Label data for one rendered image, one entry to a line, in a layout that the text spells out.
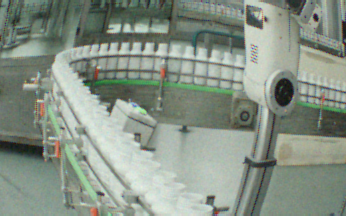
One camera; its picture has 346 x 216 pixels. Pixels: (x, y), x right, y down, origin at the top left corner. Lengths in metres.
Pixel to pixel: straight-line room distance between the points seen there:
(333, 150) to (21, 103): 3.28
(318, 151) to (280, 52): 3.76
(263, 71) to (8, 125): 3.03
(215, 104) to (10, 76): 2.10
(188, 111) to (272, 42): 1.15
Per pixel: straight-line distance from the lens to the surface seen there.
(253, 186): 2.04
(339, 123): 3.15
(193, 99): 2.93
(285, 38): 1.90
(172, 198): 0.95
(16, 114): 4.57
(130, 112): 1.67
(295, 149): 5.50
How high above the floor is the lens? 1.46
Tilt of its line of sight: 11 degrees down
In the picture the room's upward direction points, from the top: 7 degrees clockwise
